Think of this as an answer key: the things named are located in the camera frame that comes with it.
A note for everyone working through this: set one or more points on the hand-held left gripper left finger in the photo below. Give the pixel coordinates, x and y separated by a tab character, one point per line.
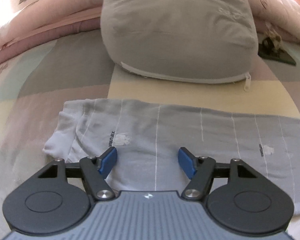
108	161

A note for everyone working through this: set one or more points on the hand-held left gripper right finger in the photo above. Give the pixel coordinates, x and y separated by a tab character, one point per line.
187	163

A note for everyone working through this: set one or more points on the grey striped pants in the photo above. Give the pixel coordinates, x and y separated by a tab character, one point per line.
177	130

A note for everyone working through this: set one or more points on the grey cat face cushion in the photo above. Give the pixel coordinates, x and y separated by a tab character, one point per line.
177	35

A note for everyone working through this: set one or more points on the black hair clip with flower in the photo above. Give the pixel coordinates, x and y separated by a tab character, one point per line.
275	55

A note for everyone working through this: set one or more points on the pink floral quilt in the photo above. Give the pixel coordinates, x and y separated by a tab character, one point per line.
52	22

